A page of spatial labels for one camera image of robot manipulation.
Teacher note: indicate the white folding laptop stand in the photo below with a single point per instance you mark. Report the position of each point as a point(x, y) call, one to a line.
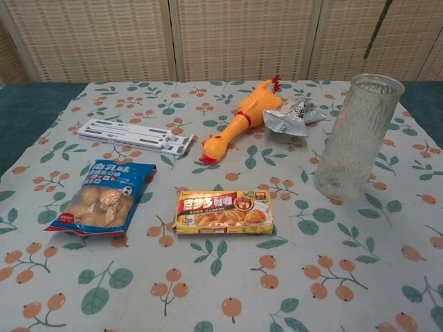
point(131, 135)

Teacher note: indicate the yellow curry box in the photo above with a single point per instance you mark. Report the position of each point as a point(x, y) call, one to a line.
point(221, 212)

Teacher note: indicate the yellow rubber chicken toy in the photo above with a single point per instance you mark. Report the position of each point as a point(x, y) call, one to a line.
point(252, 107)

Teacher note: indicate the transparent glass vase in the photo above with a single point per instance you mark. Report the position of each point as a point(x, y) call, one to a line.
point(356, 138)

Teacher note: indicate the silver foil snack bag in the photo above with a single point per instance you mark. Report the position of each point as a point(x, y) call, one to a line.
point(284, 122)

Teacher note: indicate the woven bamboo screen panel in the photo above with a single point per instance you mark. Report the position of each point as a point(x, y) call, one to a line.
point(408, 20)
point(12, 62)
point(97, 38)
point(436, 69)
point(245, 38)

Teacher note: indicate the floral print tablecloth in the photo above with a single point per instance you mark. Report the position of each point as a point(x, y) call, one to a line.
point(221, 276)

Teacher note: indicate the blue snack bag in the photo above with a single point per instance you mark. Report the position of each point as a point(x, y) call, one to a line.
point(100, 204)

